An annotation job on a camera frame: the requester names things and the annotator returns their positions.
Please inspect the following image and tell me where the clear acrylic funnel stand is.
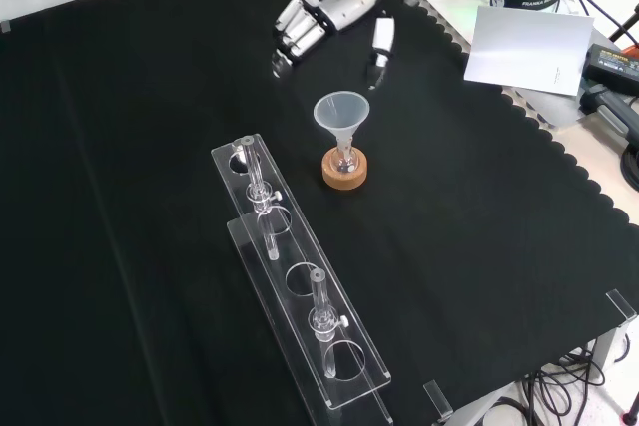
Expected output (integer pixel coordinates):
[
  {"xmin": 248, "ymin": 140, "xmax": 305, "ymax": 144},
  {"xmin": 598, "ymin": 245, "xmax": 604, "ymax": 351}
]
[{"xmin": 210, "ymin": 133, "xmax": 394, "ymax": 426}]

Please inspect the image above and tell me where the round-bottom glass flask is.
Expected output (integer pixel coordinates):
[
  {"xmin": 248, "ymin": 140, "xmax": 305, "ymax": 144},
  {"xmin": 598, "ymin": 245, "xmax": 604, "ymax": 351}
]
[{"xmin": 333, "ymin": 139, "xmax": 358, "ymax": 174}]

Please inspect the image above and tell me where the black bench cloth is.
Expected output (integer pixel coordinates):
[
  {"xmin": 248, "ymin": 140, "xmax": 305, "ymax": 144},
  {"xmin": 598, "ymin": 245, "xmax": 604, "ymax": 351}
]
[{"xmin": 0, "ymin": 0, "xmax": 639, "ymax": 426}]

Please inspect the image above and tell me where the translucent plastic funnel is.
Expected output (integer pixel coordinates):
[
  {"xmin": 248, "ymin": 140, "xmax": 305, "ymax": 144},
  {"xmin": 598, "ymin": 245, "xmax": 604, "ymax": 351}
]
[{"xmin": 313, "ymin": 90, "xmax": 371, "ymax": 149}]

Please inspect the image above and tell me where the black floor cable bundle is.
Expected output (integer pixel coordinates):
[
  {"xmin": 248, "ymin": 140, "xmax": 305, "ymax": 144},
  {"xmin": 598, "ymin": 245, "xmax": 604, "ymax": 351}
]
[{"xmin": 516, "ymin": 333, "xmax": 639, "ymax": 426}]

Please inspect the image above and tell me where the pale white board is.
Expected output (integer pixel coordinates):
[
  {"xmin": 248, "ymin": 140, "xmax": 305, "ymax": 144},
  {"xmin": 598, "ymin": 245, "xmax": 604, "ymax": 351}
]
[{"xmin": 463, "ymin": 5, "xmax": 596, "ymax": 97}]

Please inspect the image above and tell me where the black tripod leg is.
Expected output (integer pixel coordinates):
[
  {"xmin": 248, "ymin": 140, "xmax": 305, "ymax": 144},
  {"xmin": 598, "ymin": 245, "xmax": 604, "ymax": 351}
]
[{"xmin": 606, "ymin": 0, "xmax": 639, "ymax": 44}]

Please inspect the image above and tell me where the cork ring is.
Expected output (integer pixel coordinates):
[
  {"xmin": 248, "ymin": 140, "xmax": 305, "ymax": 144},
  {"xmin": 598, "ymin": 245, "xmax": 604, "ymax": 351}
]
[{"xmin": 321, "ymin": 146, "xmax": 369, "ymax": 192}]

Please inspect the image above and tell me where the black power adapter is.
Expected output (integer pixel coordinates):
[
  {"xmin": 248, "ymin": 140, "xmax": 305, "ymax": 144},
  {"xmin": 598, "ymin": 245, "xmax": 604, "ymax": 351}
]
[{"xmin": 582, "ymin": 43, "xmax": 639, "ymax": 84}]

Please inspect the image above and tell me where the clear cloth clamp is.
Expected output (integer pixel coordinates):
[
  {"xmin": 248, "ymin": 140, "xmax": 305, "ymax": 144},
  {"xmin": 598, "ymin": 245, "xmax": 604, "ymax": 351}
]
[
  {"xmin": 422, "ymin": 379, "xmax": 454, "ymax": 423},
  {"xmin": 605, "ymin": 289, "xmax": 639, "ymax": 328}
]

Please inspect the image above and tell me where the grey handled tool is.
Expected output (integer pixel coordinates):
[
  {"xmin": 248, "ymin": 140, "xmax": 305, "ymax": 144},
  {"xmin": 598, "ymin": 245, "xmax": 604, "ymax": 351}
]
[{"xmin": 580, "ymin": 82, "xmax": 639, "ymax": 148}]

